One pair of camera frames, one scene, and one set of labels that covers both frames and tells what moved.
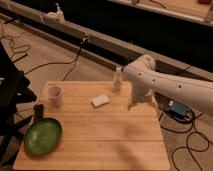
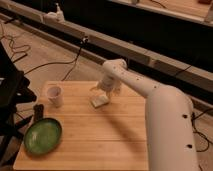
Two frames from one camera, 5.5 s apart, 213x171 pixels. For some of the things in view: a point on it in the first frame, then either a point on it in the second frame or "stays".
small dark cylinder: [38, 111] stays
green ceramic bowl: [42, 136] stays
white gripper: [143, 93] → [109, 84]
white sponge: [99, 100] stays
